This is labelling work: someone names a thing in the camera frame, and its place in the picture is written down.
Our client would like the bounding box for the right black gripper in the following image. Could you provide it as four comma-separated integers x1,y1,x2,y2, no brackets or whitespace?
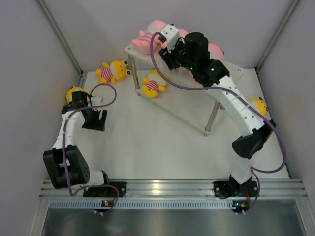
158,38,195,73

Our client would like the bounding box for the yellow plush toy wall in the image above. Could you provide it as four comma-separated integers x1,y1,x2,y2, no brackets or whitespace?
66,87,90,104

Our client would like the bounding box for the pink plush toy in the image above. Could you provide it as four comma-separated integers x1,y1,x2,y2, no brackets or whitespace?
179,29,224,62
131,20,166,55

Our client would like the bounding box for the yellow plush toy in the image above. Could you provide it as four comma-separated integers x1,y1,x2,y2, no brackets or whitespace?
142,69,168,98
95,60,131,83
248,97,269,116

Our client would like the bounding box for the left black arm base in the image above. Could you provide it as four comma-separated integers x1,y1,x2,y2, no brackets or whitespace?
83,181,127,198

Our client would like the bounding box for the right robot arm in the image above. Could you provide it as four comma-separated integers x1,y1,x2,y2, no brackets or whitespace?
155,32,275,195

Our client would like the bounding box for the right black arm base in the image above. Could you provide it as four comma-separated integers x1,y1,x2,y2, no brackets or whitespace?
214,180,258,199

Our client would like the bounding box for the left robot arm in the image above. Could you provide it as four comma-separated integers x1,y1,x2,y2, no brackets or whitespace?
43,91,111,196

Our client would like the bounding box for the white two-tier shelf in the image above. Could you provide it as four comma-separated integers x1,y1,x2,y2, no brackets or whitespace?
124,43,245,137

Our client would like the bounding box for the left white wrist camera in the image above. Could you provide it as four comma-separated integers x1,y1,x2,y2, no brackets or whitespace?
90,96,103,107

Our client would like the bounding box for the grey slotted cable duct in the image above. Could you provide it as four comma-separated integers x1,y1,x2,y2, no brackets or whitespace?
49,199,237,209

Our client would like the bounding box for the aluminium mounting rail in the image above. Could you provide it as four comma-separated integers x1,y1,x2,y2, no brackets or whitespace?
39,178,308,198

